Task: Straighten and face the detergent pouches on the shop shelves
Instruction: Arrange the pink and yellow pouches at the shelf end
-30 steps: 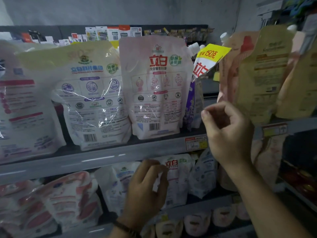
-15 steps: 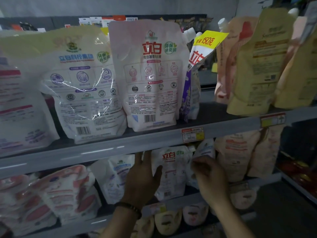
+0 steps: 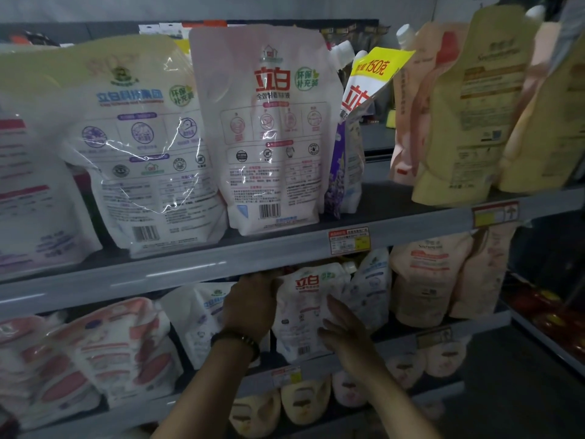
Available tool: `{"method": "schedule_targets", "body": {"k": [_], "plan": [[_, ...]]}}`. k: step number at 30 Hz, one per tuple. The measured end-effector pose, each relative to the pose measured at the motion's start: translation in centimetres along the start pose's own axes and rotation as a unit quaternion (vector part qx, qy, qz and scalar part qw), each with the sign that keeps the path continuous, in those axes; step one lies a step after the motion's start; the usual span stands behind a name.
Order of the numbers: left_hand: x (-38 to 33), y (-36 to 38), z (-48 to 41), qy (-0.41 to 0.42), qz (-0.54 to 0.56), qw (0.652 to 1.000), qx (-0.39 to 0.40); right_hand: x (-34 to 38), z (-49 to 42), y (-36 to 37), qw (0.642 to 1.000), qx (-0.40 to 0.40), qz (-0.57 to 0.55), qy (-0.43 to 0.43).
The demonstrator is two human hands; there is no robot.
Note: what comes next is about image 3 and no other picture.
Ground person's left hand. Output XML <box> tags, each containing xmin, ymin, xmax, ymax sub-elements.
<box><xmin>222</xmin><ymin>272</ymin><xmax>283</xmax><ymax>342</ymax></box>

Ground person's right hand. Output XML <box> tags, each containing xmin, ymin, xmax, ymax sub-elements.
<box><xmin>317</xmin><ymin>295</ymin><xmax>380</xmax><ymax>362</ymax></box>

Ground grey metal shelf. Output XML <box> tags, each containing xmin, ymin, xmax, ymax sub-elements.
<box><xmin>0</xmin><ymin>182</ymin><xmax>585</xmax><ymax>439</ymax></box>

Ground small pink white Chaoneng pouches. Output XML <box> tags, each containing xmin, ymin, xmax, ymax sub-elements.
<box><xmin>46</xmin><ymin>297</ymin><xmax>184</xmax><ymax>410</ymax></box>
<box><xmin>0</xmin><ymin>313</ymin><xmax>102</xmax><ymax>432</ymax></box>

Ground yellow Snowroma pouch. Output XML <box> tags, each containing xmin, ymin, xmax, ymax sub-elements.
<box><xmin>499</xmin><ymin>18</ymin><xmax>585</xmax><ymax>194</ymax></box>
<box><xmin>411</xmin><ymin>4</ymin><xmax>544</xmax><ymax>207</ymax></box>

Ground person's left forearm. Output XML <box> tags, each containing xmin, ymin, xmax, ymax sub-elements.
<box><xmin>151</xmin><ymin>338</ymin><xmax>261</xmax><ymax>439</ymax></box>

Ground person's right forearm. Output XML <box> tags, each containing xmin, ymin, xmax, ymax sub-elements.
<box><xmin>352</xmin><ymin>352</ymin><xmax>444</xmax><ymax>439</ymax></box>

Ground dark aisle shelf unit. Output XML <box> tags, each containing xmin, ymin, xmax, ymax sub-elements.
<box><xmin>501</xmin><ymin>178</ymin><xmax>585</xmax><ymax>380</ymax></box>

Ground dark background shelf unit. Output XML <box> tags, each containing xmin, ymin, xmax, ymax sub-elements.
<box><xmin>0</xmin><ymin>18</ymin><xmax>380</xmax><ymax>46</ymax></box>

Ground row of pale yellow bottles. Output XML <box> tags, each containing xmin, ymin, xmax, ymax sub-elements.
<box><xmin>229</xmin><ymin>338</ymin><xmax>472</xmax><ymax>439</ymax></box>

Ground red-framed price tag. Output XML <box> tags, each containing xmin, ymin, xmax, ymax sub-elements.
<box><xmin>329</xmin><ymin>226</ymin><xmax>372</xmax><ymax>257</ymax></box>
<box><xmin>472</xmin><ymin>200</ymin><xmax>520</xmax><ymax>229</ymax></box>
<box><xmin>271</xmin><ymin>365</ymin><xmax>303</xmax><ymax>388</ymax></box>
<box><xmin>416</xmin><ymin>324</ymin><xmax>455</xmax><ymax>350</ymax></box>

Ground row of red round packs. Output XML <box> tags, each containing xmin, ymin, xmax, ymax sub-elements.
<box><xmin>507</xmin><ymin>283</ymin><xmax>585</xmax><ymax>362</ymax></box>

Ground row of small toiletry boxes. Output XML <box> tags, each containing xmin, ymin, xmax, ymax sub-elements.
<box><xmin>137</xmin><ymin>20</ymin><xmax>230</xmax><ymax>37</ymax></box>

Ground dark beaded bracelet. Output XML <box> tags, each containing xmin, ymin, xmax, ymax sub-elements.
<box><xmin>210</xmin><ymin>327</ymin><xmax>261</xmax><ymax>362</ymax></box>

